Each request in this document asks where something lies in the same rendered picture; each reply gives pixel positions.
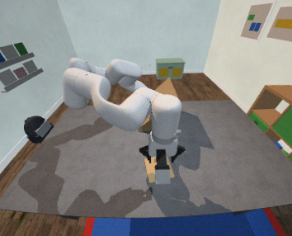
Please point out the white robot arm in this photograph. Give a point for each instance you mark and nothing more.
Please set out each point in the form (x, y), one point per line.
(80, 85)

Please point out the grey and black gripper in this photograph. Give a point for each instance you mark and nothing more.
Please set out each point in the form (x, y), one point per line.
(171, 151)

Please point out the tan flat mat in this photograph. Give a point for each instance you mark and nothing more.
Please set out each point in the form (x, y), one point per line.
(150, 167)

